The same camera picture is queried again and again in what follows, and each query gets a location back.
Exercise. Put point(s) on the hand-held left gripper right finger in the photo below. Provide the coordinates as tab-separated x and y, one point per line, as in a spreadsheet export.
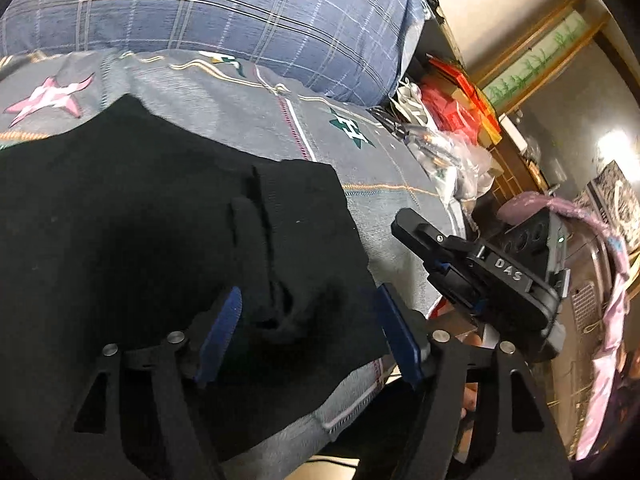
397	335

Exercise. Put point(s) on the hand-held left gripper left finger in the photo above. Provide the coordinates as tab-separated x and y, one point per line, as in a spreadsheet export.
221	327

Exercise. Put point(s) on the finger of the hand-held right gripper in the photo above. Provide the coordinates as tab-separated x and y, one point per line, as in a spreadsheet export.
452	285
417	232

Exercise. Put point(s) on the black pants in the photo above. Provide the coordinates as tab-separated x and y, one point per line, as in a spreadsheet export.
125	235

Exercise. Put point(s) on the clear plastic bag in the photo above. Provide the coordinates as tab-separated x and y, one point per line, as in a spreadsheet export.
450	160

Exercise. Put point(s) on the wooden shelf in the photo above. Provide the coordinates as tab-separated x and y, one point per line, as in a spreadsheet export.
515	165

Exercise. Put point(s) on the red boxes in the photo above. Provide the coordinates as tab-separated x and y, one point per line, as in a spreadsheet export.
457	105

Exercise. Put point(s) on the black white patterned cloth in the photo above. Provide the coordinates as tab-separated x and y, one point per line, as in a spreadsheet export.
614	185

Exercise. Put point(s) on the grey star printed bed sheet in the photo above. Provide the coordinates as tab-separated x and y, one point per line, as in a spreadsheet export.
300	130

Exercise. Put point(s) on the blue plaid pillow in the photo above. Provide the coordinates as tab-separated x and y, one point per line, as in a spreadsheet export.
225	15

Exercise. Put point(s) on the green bamboo wall picture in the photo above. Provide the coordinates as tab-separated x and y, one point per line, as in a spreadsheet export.
537	57

